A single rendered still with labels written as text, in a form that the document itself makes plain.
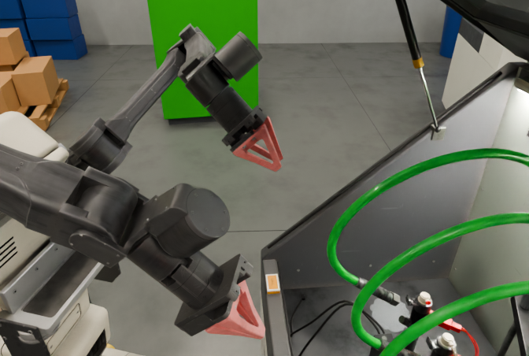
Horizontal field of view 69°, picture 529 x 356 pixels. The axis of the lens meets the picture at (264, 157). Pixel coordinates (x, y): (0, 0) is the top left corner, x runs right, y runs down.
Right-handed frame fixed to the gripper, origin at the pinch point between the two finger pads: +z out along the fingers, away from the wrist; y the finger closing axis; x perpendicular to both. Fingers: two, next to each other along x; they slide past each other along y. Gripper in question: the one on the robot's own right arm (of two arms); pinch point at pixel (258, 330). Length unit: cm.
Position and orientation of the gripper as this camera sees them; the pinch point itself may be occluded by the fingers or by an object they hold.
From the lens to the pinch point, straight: 54.7
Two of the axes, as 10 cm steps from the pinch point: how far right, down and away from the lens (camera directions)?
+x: 1.6, -5.0, 8.5
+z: 6.9, 6.8, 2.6
